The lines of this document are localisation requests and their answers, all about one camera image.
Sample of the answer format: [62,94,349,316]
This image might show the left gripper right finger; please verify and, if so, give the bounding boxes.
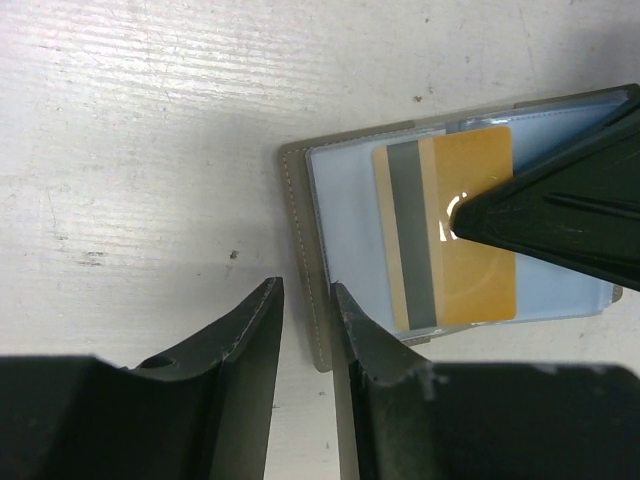
[330,283,639,479]

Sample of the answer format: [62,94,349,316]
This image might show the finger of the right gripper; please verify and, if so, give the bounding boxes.
[452,98,639,290]

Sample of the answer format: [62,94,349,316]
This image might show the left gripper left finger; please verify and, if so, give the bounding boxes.
[1,277,284,479]

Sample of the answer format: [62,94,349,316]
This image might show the gold card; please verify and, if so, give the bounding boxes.
[372,127,517,332]

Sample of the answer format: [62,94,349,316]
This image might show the grey card holder wallet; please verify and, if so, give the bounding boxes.
[279,85,639,372]

